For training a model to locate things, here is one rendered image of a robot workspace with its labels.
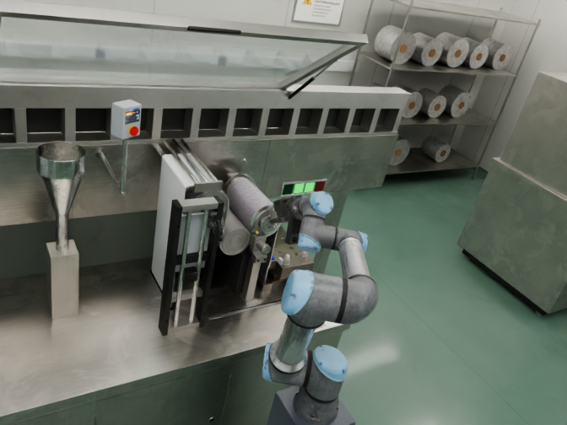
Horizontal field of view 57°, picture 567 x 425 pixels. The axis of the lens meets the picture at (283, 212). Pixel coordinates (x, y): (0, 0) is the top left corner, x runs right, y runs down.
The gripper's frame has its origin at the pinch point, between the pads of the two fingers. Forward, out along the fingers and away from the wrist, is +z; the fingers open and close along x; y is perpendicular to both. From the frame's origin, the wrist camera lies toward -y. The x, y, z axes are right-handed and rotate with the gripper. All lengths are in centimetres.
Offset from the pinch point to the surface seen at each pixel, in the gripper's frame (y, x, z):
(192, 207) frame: 7.1, 37.6, -16.9
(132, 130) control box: 31, 54, -21
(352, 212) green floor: 15, -210, 215
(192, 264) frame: -10.5, 33.4, 1.6
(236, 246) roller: -6.4, 11.0, 11.5
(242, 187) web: 16.7, 3.0, 14.4
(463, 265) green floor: -47, -260, 141
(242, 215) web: 5.4, 6.1, 12.1
